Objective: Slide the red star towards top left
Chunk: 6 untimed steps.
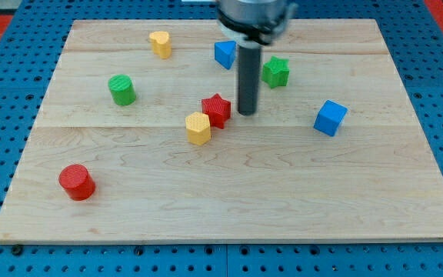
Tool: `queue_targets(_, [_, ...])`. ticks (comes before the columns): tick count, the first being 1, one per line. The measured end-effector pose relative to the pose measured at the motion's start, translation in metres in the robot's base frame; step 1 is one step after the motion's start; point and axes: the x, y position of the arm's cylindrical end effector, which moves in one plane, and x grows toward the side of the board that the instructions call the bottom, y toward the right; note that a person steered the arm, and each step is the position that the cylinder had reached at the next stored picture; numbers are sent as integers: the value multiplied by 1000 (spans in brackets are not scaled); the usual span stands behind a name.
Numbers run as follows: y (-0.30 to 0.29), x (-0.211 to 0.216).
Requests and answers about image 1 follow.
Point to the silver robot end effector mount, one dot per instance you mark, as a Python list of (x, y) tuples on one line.
[(254, 22)]

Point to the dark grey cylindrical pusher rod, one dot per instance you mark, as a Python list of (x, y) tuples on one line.
[(249, 67)]

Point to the red star block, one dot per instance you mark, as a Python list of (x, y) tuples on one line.
[(218, 110)]

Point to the green star block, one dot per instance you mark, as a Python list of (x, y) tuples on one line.
[(275, 72)]

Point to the blue triangle block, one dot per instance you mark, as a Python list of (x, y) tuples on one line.
[(225, 53)]

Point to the yellow hexagon block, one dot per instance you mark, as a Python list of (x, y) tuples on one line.
[(198, 128)]

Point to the yellow heart block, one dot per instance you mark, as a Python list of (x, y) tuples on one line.
[(161, 44)]

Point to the blue cube block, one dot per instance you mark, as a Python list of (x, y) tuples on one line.
[(329, 117)]

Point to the green cylinder block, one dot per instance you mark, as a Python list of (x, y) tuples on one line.
[(121, 89)]

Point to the light wooden board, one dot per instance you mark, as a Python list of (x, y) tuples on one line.
[(270, 178)]

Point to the red cylinder block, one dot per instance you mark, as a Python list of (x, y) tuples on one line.
[(77, 182)]

